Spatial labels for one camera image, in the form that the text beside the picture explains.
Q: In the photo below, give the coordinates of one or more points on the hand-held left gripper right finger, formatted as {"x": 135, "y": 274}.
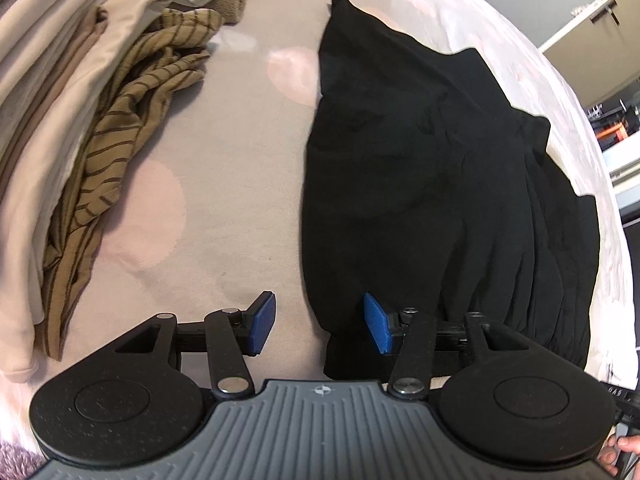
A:
{"x": 377, "y": 322}

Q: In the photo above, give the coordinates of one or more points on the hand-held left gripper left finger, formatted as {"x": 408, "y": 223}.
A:
{"x": 262, "y": 322}

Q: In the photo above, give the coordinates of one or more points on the black garment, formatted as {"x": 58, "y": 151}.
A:
{"x": 425, "y": 185}

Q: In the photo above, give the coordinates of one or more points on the stack of beige folded clothes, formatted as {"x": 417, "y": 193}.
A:
{"x": 45, "y": 85}

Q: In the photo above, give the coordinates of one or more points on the person's right hand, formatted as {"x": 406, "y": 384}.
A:
{"x": 627, "y": 445}

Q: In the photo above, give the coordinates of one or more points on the bed with polka-dot cover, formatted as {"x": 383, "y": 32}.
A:
{"x": 225, "y": 160}

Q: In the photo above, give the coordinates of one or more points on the brown striped garment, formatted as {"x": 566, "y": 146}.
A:
{"x": 120, "y": 135}

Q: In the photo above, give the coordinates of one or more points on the orange chair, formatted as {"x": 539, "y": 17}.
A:
{"x": 611, "y": 130}

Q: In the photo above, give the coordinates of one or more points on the purple fuzzy clothing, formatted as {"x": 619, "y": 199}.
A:
{"x": 17, "y": 460}

